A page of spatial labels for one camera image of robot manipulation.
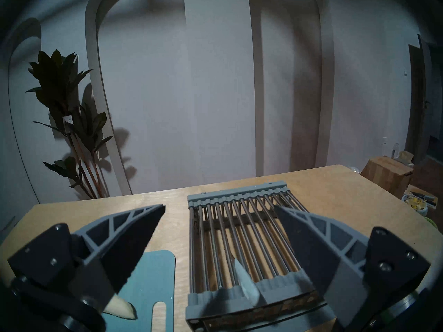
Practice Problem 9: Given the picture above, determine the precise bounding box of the brown wooden door leaf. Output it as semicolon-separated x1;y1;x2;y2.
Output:
406;44;430;164

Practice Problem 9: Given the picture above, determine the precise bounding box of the blue plastic cutting board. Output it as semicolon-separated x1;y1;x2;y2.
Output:
114;251;176;332

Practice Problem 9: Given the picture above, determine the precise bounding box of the tall potted green plant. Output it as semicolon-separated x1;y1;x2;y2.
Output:
26;49;115;200

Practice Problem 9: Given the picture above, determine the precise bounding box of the peeled banana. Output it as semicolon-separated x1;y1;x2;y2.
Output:
103;295;137;321

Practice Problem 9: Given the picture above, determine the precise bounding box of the white bag with peels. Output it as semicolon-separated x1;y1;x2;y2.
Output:
401;193;428;215

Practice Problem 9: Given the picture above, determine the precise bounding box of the knife with pale handle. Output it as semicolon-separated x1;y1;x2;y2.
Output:
234;258;261;307

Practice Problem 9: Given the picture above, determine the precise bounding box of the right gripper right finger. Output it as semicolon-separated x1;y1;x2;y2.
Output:
274;206;431;330

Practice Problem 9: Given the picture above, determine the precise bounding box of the shallow cardboard tray with tools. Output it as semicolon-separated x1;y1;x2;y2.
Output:
405;184;438;208

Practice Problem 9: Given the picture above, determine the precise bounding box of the grey metal rod rack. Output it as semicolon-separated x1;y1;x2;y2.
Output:
186;181;338;332

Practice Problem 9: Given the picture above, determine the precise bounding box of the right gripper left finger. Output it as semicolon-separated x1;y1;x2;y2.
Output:
7;204;166;314

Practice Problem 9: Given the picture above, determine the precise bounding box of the plain brown cardboard box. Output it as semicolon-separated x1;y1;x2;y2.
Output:
360;156;414;199

